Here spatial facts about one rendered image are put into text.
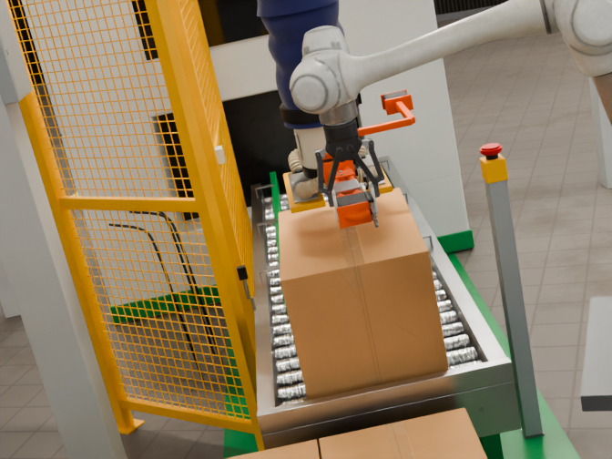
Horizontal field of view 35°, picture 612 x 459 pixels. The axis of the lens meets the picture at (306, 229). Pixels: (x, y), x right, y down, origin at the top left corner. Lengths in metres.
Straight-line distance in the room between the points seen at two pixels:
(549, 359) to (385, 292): 1.47
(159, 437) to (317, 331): 1.48
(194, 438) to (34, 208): 1.21
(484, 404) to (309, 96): 1.13
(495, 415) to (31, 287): 1.54
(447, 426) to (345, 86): 1.00
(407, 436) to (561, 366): 1.44
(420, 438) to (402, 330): 0.31
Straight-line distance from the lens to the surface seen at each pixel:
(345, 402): 2.64
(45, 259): 3.24
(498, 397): 2.71
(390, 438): 2.55
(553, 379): 3.80
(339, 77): 1.96
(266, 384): 2.82
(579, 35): 1.85
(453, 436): 2.51
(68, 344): 3.35
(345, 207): 2.18
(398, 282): 2.58
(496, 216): 3.11
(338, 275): 2.56
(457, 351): 2.89
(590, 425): 3.52
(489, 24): 2.08
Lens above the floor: 1.88
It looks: 19 degrees down
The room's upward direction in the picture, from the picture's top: 12 degrees counter-clockwise
